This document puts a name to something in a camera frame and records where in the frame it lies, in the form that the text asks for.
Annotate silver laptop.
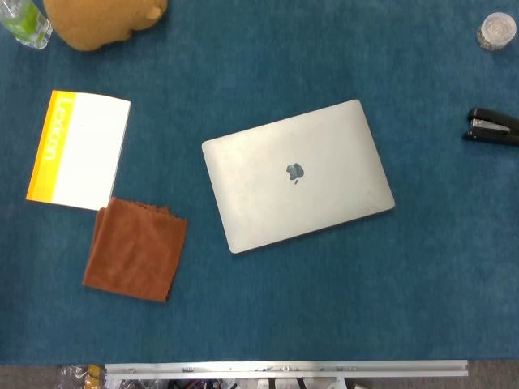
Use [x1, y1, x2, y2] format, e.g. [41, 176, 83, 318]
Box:
[201, 99, 396, 255]

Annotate teal blue table cloth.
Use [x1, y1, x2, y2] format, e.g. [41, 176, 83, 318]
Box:
[0, 0, 519, 366]

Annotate brown folded cloth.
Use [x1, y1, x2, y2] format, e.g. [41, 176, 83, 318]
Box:
[82, 197, 189, 304]

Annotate yellow white Lexicon book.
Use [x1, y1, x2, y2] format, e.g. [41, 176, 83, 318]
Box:
[25, 89, 132, 212]

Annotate brown plush toy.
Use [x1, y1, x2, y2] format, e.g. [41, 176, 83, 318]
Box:
[42, 0, 169, 52]

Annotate black stapler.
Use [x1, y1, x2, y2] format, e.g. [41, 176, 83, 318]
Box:
[461, 107, 519, 147]

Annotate clear plastic bag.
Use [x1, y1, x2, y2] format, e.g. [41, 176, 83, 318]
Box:
[59, 364, 107, 389]

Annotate small clear lidded jar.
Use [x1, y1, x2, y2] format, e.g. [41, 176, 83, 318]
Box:
[476, 11, 517, 52]

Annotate clear bottle green label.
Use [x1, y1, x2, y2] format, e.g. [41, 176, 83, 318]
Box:
[0, 0, 53, 50]

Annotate aluminium profile rail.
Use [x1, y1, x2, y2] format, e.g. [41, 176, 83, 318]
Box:
[105, 360, 470, 381]

